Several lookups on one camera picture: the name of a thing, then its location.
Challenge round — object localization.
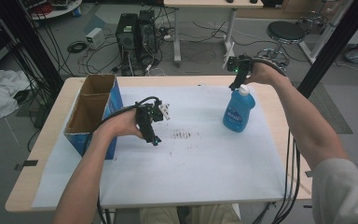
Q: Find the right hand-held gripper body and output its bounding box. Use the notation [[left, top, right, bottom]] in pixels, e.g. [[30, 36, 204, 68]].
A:
[[227, 54, 254, 75]]

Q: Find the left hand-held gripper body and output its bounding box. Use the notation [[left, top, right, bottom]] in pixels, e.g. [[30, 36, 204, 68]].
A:
[[134, 98, 172, 126]]

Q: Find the blue bottle with white cap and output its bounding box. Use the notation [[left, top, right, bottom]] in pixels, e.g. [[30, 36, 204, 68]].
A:
[[222, 84, 256, 133]]

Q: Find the blue cardboard box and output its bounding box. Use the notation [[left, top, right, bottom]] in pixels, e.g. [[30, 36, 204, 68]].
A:
[[62, 73, 124, 161]]

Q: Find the person's right hand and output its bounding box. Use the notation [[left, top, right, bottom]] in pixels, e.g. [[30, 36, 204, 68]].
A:
[[246, 61, 289, 87]]

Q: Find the person's left hand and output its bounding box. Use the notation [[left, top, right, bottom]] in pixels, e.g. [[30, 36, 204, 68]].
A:
[[100, 106, 145, 140]]

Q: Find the black round stool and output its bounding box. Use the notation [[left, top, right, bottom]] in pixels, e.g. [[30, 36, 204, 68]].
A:
[[255, 20, 308, 68]]

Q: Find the white paper mat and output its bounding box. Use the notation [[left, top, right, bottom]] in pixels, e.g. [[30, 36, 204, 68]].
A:
[[31, 85, 294, 209]]

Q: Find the wooden desk with white legs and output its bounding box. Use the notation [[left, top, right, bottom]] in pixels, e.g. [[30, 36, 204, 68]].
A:
[[163, 0, 265, 68]]

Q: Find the black computer tower green label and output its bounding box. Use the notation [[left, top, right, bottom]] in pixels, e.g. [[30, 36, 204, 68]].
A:
[[115, 12, 140, 77]]

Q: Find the white metal stand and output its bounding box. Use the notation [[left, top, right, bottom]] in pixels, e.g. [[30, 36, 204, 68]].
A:
[[297, 0, 355, 65]]

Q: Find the small white box device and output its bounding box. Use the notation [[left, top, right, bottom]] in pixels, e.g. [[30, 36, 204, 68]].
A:
[[85, 26, 106, 50]]

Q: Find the grey floor mat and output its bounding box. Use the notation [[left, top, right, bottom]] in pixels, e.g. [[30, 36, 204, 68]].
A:
[[291, 80, 354, 135]]

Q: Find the light wooden table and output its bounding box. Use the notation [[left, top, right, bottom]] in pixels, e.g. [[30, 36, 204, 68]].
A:
[[5, 76, 313, 214]]

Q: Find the black tape strip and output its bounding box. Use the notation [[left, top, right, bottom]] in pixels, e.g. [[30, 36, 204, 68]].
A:
[[13, 159, 39, 172]]

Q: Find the round white table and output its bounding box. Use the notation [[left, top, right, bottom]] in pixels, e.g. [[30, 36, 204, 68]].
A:
[[21, 0, 84, 21]]

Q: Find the crumpled white cloth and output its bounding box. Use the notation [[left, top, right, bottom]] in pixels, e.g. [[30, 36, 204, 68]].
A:
[[0, 67, 31, 124]]

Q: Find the grey shirt sleeve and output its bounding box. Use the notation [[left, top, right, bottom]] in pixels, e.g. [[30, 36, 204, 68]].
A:
[[311, 158, 358, 224]]

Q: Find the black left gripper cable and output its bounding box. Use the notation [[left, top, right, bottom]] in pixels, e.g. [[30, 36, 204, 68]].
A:
[[81, 95, 163, 224]]

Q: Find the black wrist strap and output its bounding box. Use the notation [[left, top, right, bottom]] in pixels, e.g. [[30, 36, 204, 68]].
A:
[[253, 56, 289, 78]]

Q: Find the black frame pole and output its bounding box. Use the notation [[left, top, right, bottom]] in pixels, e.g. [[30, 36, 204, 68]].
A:
[[0, 0, 65, 95], [296, 0, 358, 99]]

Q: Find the coiled black cable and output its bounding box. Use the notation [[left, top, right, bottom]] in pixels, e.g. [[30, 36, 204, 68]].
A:
[[66, 40, 89, 54]]

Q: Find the black right gripper cable bundle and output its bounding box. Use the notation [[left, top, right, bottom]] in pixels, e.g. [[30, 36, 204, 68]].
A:
[[251, 128, 302, 224]]

